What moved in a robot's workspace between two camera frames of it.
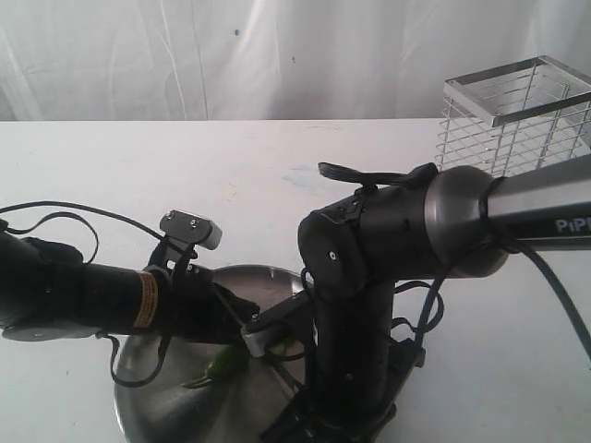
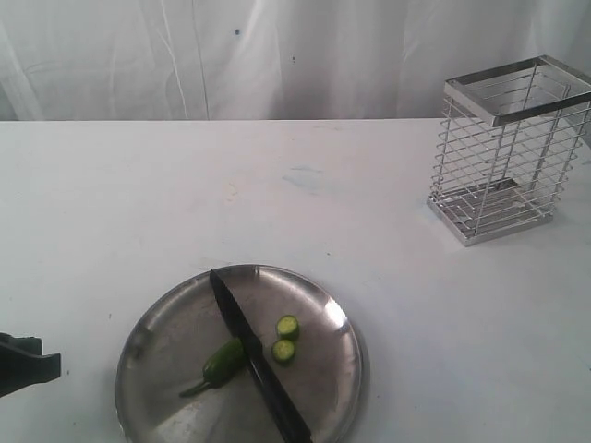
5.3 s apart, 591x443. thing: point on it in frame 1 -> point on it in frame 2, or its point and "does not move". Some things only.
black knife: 278,369 -> 251,353
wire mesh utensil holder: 514,118 does not move
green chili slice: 280,350 -> 288,327
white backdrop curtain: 267,60 does not move
